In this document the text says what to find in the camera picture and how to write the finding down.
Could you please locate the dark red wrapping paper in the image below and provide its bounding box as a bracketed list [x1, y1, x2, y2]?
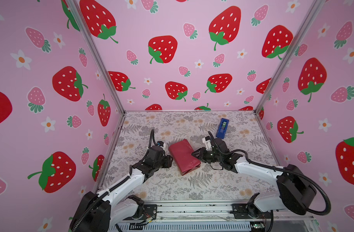
[168, 139, 201, 176]

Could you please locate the blue tape dispenser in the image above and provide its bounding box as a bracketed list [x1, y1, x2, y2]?
[216, 118, 229, 139]

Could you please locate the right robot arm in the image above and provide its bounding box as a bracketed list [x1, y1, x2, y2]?
[191, 136, 316, 218]

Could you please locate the aluminium rail frame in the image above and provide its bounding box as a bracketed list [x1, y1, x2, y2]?
[107, 201, 321, 232]

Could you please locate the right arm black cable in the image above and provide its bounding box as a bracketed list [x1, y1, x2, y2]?
[207, 131, 331, 232]

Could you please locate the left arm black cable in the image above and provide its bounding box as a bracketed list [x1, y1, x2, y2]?
[70, 129, 157, 232]

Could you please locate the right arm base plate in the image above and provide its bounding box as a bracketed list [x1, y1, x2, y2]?
[229, 204, 271, 219]

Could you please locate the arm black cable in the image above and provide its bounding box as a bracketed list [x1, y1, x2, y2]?
[207, 131, 331, 232]
[70, 129, 157, 232]

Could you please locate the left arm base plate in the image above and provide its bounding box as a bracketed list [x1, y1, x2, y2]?
[123, 204, 158, 221]

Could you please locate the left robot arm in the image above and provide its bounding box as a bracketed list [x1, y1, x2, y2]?
[69, 141, 173, 232]

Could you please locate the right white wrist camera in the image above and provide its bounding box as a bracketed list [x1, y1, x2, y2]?
[202, 136, 212, 150]

